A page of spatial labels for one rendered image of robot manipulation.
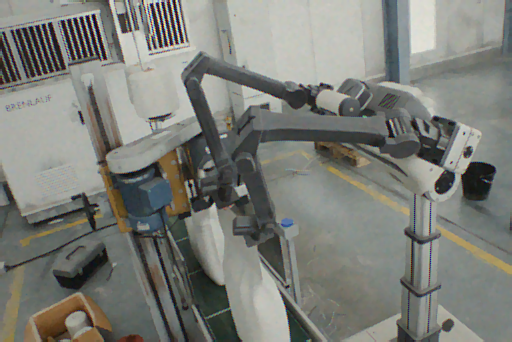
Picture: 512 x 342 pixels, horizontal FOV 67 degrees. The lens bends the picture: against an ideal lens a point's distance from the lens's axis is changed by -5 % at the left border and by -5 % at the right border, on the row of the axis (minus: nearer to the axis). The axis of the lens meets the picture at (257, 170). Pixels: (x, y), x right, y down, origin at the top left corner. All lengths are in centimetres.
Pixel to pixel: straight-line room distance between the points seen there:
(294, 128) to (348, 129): 13
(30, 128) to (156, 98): 310
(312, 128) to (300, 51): 565
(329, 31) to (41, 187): 473
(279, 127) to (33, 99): 371
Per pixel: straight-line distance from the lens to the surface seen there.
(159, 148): 157
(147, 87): 148
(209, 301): 234
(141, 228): 164
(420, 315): 188
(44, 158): 456
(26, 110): 446
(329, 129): 94
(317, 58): 673
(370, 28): 731
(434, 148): 107
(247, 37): 549
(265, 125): 89
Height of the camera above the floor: 188
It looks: 24 degrees down
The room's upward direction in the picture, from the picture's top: 9 degrees counter-clockwise
